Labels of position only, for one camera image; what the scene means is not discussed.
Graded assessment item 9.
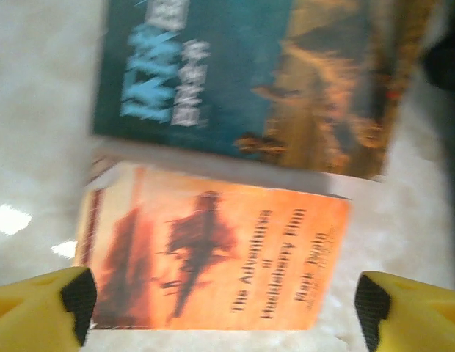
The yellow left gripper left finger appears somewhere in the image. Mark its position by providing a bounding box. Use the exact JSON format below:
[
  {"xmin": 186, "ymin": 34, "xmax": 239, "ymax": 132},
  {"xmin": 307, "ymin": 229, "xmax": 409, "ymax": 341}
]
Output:
[{"xmin": 0, "ymin": 266, "xmax": 98, "ymax": 352}]

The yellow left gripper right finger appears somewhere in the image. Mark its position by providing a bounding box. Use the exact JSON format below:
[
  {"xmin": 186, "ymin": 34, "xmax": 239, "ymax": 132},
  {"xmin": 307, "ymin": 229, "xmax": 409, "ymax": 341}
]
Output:
[{"xmin": 354, "ymin": 271, "xmax": 455, "ymax": 352}]

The orange Huckleberry Finn book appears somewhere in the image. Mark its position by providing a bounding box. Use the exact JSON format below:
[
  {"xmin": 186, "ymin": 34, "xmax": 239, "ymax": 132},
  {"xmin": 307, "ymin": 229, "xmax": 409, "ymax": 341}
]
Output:
[{"xmin": 73, "ymin": 155, "xmax": 353, "ymax": 333}]

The black backpack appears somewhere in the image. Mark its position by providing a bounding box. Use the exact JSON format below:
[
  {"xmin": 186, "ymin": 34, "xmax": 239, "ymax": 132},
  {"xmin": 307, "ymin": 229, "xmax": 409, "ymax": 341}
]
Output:
[{"xmin": 420, "ymin": 34, "xmax": 455, "ymax": 95}]

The teal and brown book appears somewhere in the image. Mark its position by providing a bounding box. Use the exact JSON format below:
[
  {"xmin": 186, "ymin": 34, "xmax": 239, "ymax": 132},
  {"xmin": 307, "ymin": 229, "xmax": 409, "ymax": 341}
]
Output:
[{"xmin": 90, "ymin": 0, "xmax": 434, "ymax": 180}]

